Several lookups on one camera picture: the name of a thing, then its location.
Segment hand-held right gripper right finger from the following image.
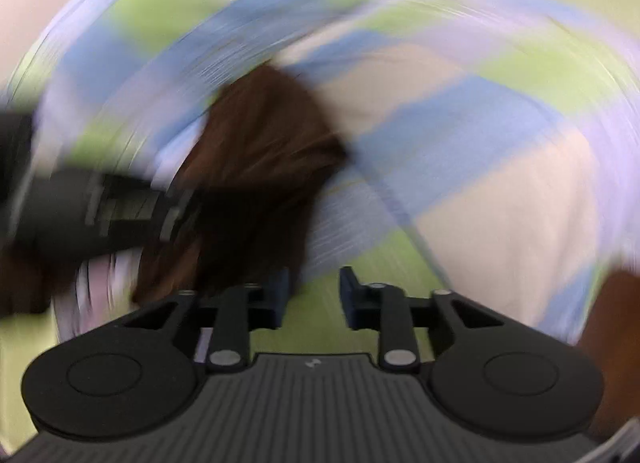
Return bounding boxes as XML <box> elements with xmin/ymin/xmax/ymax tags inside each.
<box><xmin>340</xmin><ymin>267</ymin><xmax>506</xmax><ymax>372</ymax></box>

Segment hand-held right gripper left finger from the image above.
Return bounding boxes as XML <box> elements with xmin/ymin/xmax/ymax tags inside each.
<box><xmin>114</xmin><ymin>268</ymin><xmax>291</xmax><ymax>373</ymax></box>

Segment brown corduroy pants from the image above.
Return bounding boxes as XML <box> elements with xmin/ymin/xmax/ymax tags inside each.
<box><xmin>0</xmin><ymin>64</ymin><xmax>352</xmax><ymax>316</ymax></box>

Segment plaid blue green sheet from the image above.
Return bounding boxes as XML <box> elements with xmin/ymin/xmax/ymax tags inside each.
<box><xmin>0</xmin><ymin>0</ymin><xmax>640</xmax><ymax>359</ymax></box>

